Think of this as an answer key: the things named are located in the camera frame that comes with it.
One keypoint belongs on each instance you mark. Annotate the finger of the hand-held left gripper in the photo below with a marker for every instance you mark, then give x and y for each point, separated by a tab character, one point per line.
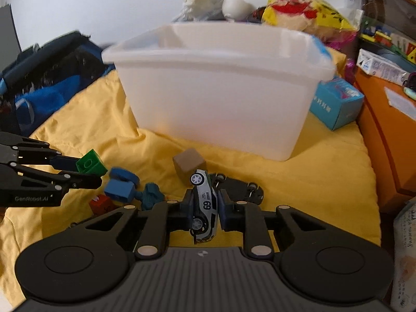
84	182
65	162

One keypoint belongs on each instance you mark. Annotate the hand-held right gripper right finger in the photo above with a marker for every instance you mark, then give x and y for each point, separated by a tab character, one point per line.
224	209

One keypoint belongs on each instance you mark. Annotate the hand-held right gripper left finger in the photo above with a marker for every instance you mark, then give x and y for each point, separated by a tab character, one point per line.
189	203

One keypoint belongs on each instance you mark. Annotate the white toy race car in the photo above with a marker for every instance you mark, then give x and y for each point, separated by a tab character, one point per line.
204	198

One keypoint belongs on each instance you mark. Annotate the green studded toy brick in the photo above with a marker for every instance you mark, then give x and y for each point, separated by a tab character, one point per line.
92	164

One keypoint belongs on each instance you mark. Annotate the white plastic storage bin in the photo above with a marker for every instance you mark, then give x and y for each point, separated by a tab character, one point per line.
221	97

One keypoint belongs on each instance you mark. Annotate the small black toy car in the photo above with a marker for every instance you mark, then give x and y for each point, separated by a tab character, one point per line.
240	190

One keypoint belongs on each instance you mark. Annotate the red wooden cube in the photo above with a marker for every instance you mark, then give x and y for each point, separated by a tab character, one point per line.
102	205

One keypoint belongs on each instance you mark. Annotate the dark blue toy brick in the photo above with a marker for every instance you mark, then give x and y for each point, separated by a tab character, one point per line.
118	190

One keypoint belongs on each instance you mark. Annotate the teal toy figure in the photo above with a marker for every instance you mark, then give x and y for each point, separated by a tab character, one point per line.
151	198

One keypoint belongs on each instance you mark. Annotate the large plain wooden cube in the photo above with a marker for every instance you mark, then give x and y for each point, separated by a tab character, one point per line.
189	164

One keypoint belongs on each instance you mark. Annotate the blue and black bag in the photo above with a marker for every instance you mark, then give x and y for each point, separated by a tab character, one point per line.
48	87

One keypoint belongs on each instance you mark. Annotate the yellow quilted blanket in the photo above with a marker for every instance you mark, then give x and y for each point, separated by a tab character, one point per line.
325	169

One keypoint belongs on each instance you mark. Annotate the grey cabinet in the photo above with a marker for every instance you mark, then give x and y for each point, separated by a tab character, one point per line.
7	29

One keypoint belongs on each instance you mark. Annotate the teal cardboard box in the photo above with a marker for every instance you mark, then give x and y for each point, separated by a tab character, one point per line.
336	104

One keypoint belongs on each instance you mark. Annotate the orange cardboard box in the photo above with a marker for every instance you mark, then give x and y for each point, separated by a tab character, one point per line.
386	136

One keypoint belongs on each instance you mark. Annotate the pale tissue package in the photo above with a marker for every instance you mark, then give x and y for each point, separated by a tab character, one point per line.
404	260

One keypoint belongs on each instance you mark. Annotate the pink shiny bag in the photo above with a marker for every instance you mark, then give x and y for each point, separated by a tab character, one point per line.
344	52

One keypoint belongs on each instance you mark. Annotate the white round object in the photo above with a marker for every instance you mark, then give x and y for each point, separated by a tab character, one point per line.
237	6

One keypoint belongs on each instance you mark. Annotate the white printed carton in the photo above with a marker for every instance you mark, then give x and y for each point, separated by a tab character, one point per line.
380	65

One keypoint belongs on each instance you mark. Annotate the yellow and red plastic bag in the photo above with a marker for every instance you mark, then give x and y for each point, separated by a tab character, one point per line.
305	13

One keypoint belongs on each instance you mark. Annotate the clear box of colourful items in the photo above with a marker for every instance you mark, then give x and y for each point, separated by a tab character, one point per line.
386	16

